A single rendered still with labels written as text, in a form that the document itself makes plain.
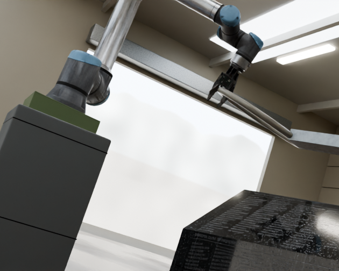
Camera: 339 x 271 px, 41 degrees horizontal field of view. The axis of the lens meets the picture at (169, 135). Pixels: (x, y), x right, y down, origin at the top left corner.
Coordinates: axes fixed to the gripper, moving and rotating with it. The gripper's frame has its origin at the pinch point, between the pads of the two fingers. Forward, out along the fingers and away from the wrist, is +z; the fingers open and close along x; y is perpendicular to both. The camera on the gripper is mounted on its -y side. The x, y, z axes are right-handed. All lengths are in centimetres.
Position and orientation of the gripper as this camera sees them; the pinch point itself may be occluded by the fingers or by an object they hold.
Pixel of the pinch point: (213, 102)
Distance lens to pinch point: 222.5
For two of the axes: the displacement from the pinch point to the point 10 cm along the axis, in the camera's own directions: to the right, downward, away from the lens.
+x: 7.8, 5.7, -2.6
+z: -5.6, 8.2, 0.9
